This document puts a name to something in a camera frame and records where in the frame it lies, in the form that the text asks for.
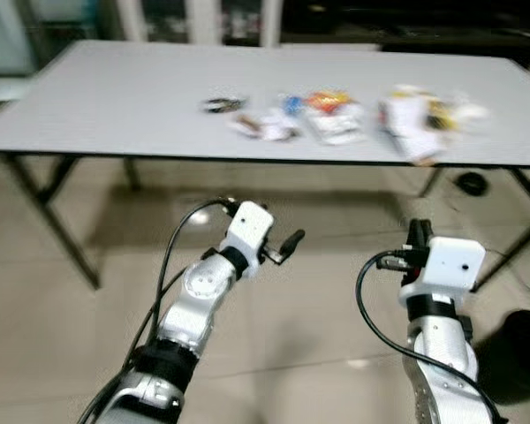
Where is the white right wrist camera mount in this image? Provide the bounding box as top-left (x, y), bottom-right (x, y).
top-left (399, 237), bottom-right (487, 306)

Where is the small white brown wrapper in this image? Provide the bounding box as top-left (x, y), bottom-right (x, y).
top-left (228, 110), bottom-right (301, 143)

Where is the blue crumpled wrapper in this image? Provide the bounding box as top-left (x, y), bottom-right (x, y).
top-left (281, 93), bottom-right (307, 117)

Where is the white flat packet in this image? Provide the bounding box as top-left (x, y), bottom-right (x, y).
top-left (304, 106), bottom-right (368, 147)

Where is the grey folding table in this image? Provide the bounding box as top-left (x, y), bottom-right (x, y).
top-left (0, 40), bottom-right (530, 292)

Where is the black rubbish bin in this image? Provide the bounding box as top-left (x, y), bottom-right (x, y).
top-left (475, 309), bottom-right (530, 405)

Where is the white paper bag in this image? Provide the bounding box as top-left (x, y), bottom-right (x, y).
top-left (377, 85), bottom-right (451, 166)

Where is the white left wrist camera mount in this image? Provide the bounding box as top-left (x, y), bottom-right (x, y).
top-left (221, 201), bottom-right (275, 261)

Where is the white low cabinet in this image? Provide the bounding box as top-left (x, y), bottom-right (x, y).
top-left (0, 0), bottom-right (36, 105)

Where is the white framed glass cabinet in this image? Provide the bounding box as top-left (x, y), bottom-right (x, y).
top-left (115, 0), bottom-right (288, 47)

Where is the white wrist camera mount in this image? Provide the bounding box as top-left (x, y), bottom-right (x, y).
top-left (221, 201), bottom-right (275, 261)
top-left (399, 237), bottom-right (487, 306)

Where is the black round floor object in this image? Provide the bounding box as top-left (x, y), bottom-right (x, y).
top-left (455, 171), bottom-right (489, 197)

